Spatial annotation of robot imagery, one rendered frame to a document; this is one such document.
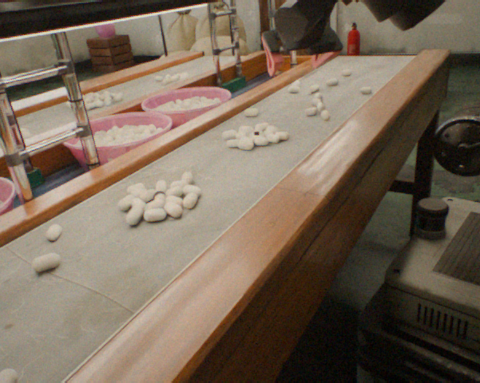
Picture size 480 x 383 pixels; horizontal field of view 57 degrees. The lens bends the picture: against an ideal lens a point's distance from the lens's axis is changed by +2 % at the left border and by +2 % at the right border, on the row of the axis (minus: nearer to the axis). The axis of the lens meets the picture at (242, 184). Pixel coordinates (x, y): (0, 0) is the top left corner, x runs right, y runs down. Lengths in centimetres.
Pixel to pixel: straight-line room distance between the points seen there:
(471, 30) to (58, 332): 500
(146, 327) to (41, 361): 11
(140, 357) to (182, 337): 4
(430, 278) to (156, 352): 69
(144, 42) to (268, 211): 644
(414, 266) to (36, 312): 76
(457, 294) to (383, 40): 456
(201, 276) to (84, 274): 18
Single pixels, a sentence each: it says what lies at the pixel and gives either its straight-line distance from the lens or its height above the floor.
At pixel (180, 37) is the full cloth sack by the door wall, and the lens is 556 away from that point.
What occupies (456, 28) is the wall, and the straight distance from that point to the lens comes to 526.
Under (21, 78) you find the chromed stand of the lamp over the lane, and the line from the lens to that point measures 83.
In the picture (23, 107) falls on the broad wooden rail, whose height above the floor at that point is 76.
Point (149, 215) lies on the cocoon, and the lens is 71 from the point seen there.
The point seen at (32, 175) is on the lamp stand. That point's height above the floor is 70.
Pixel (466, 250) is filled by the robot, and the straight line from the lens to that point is 112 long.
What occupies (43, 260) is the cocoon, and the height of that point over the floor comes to 76.
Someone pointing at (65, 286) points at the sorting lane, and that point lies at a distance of 63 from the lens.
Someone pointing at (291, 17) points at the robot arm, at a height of 102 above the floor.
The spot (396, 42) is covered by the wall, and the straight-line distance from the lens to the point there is 536.
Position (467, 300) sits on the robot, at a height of 47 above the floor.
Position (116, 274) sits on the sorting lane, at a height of 74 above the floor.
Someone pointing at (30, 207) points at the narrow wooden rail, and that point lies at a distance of 81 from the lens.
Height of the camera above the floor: 109
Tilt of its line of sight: 26 degrees down
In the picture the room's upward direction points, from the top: 6 degrees counter-clockwise
